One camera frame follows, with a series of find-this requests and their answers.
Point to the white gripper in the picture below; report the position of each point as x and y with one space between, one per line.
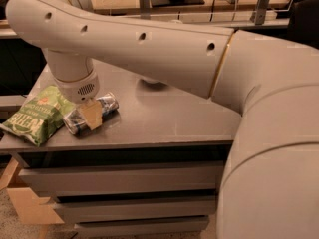
78 90

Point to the silver blue redbull can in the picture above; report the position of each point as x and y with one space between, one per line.
75 123

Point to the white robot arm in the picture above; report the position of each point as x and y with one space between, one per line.
270 186

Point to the green jalapeno chip bag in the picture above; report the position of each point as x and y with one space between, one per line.
38 119

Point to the white bowl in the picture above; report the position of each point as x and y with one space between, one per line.
150 81

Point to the grey drawer cabinet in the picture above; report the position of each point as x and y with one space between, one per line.
154 166

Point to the cardboard box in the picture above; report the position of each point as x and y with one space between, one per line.
30 208

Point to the black office chair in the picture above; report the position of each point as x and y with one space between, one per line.
303 25

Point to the metal rail bracket middle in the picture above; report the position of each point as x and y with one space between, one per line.
145 9

